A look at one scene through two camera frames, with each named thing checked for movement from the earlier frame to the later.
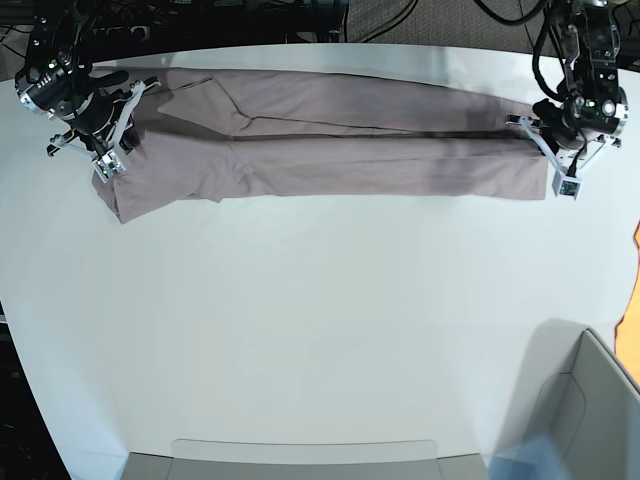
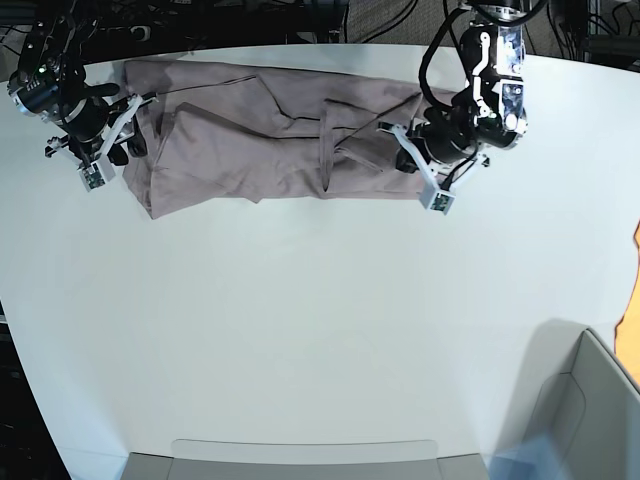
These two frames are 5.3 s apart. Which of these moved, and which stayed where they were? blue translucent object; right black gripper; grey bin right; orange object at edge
Moved: right black gripper
Stayed: blue translucent object; grey bin right; orange object at edge
